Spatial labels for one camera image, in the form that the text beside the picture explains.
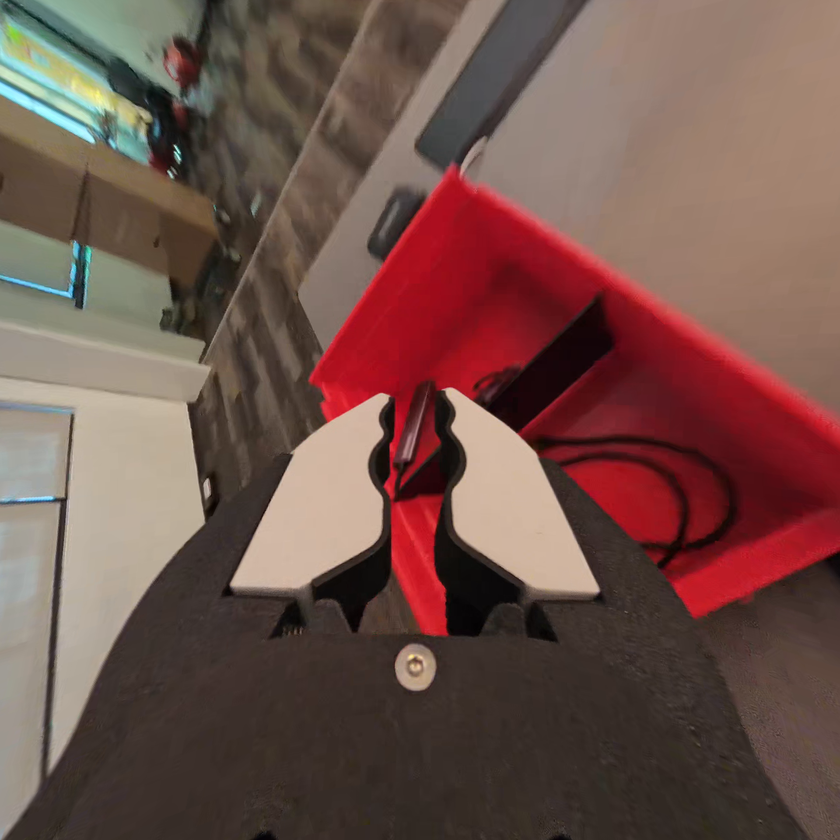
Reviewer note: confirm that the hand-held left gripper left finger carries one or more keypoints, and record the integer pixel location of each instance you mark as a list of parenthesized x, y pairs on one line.
[(315, 518)]

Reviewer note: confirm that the dark phone on table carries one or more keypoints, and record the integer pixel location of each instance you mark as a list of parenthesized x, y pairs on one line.
[(492, 79)]

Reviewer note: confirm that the plain brown cardboard box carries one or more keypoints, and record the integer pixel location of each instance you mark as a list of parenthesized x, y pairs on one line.
[(144, 216)]

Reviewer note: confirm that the black bin divider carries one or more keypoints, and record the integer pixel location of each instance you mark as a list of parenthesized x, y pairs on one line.
[(564, 367)]

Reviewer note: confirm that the grey usb hub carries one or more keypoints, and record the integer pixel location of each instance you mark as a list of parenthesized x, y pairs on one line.
[(415, 420)]

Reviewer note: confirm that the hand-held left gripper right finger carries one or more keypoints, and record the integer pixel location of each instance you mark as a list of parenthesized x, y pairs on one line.
[(518, 518)]

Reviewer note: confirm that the red plastic bin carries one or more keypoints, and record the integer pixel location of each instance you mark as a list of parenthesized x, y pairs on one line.
[(656, 394)]

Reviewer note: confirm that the black charger cube with display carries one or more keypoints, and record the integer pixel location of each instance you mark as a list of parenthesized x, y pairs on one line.
[(394, 223)]

